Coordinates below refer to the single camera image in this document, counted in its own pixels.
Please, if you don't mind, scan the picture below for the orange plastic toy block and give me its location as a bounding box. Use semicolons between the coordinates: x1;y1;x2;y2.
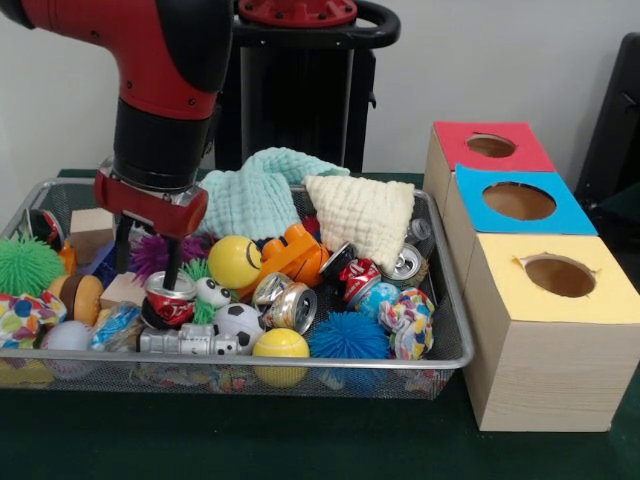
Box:
240;223;331;301

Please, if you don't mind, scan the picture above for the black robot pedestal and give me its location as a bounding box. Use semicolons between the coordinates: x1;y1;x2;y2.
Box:
210;0;401;173

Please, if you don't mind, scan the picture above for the small soccer ball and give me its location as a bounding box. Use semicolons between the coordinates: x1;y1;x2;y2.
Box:
213;303;266;353

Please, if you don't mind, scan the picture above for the dark green tablecloth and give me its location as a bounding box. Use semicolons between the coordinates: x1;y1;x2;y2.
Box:
0;168;640;480

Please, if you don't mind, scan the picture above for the purple spiky monster toy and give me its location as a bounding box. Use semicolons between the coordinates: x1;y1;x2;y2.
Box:
128;232;209;286

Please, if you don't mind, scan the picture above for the mint green waffle cloth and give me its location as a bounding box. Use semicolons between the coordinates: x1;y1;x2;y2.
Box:
195;148;351;241

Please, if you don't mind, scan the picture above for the red crushed soda can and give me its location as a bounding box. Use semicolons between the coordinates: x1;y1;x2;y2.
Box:
140;272;199;329

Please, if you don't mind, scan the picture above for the clear mesh bin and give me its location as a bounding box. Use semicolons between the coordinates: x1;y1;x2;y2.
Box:
0;178;475;401

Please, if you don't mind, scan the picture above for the colourful rope knot toy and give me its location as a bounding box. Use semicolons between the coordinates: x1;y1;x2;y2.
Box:
378;288;434;361

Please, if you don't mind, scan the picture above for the yellow smiley ball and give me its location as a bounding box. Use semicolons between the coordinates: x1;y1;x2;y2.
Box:
207;235;263;291

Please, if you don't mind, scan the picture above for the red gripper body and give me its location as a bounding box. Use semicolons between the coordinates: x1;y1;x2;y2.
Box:
93;167;210;240

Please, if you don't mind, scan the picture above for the wooden box with three holes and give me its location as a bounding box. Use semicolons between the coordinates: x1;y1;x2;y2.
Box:
423;121;640;433

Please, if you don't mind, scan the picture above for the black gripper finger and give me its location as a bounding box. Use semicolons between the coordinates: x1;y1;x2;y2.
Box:
114;214;132;274
162;234;184;292

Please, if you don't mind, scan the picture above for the blue spiky rubber ball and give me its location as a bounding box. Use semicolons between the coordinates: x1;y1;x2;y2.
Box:
308;312;391;361

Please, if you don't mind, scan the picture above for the cream yellow waffle cloth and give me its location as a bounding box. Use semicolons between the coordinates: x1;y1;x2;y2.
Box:
302;172;416;273

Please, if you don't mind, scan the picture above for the black chair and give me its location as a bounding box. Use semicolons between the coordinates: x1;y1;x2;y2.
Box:
575;33;640;261

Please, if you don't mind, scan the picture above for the green spiky rubber ball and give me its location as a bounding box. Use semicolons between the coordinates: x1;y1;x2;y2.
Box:
0;235;66;296

